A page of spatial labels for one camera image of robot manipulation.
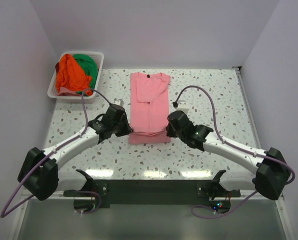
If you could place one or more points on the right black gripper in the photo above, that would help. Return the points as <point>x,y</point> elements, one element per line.
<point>169,133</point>

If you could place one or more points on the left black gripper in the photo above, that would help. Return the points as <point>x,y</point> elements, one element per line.
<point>127,130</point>

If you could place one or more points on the pink t shirt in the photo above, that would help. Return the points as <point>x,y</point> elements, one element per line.
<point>149,108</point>

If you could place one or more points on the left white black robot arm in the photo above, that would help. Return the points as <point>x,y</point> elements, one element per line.
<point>39,173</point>

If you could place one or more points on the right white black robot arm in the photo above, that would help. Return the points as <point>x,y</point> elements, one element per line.
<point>245,156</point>

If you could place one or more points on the green t shirt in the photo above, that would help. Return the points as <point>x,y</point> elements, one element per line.
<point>89,67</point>

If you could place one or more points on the orange t shirt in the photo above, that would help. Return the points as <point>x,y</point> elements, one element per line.
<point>70,78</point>

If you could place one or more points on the white plastic basket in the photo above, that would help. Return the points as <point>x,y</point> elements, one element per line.
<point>52,92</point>

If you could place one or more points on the dark red garment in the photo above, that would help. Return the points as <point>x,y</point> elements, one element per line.
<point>57,67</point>

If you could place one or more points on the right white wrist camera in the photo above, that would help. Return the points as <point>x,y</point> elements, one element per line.
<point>181,106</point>

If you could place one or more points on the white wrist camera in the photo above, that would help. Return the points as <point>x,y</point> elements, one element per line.
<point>181,106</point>
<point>119,102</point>

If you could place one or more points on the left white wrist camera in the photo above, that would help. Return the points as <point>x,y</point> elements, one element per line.
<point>119,102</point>

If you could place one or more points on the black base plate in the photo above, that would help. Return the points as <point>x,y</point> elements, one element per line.
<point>105,193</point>

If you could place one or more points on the aluminium frame rail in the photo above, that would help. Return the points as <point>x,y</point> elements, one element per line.
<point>253,125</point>

